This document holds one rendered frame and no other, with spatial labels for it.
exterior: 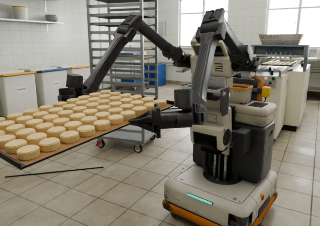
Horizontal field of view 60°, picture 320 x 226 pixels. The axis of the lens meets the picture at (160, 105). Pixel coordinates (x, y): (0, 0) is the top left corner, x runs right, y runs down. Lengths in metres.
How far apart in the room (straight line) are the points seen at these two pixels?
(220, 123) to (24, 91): 3.56
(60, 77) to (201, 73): 4.24
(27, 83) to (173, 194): 3.32
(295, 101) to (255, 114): 2.33
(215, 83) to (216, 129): 0.27
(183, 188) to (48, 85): 3.51
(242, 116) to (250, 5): 5.67
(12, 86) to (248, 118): 3.56
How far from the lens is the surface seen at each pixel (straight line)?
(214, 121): 1.73
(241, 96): 1.95
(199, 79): 1.01
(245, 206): 1.83
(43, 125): 0.89
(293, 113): 4.23
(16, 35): 5.44
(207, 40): 1.10
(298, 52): 4.20
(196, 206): 1.93
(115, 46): 1.40
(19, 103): 4.70
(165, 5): 8.26
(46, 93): 4.97
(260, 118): 1.88
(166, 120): 0.87
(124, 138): 3.20
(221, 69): 1.64
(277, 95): 3.49
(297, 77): 4.14
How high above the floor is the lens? 1.24
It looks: 13 degrees down
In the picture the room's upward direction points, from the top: straight up
